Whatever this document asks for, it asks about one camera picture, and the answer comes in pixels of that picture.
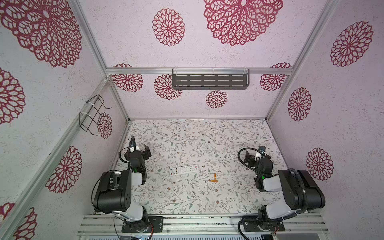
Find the grey wall shelf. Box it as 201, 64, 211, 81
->
171, 69, 250, 90

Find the black wire wall rack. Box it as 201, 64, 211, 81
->
78, 95, 113, 139

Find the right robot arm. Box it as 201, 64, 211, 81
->
237, 146, 326, 223

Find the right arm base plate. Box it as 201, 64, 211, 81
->
240, 216, 286, 232

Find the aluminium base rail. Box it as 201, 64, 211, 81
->
76, 213, 329, 239

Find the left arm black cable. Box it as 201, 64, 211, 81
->
90, 169, 124, 214

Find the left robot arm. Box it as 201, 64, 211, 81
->
92, 144, 152, 226

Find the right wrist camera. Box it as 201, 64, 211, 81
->
255, 146, 267, 161

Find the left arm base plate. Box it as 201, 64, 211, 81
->
122, 216, 164, 234

